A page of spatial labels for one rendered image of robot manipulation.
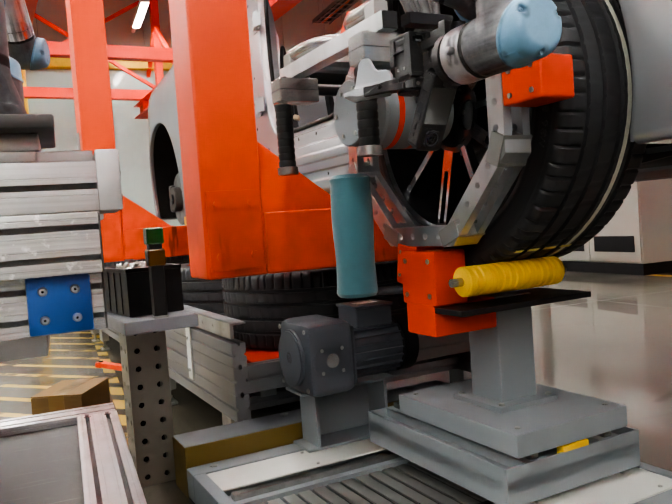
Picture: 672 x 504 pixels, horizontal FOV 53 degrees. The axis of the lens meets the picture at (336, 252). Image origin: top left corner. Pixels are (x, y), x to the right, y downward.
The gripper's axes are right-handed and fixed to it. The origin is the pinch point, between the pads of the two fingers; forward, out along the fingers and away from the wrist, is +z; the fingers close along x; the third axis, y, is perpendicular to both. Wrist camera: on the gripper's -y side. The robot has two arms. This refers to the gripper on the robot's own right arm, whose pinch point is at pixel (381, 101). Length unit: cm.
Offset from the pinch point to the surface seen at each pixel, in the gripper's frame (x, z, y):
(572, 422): -40, 2, -61
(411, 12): -6.8, -0.2, 14.7
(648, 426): -104, 35, -83
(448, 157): -30.9, 23.8, -6.8
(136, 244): -12, 263, -23
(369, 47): 0.3, 2.1, 9.2
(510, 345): -39, 17, -48
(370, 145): 1.1, 2.7, -6.7
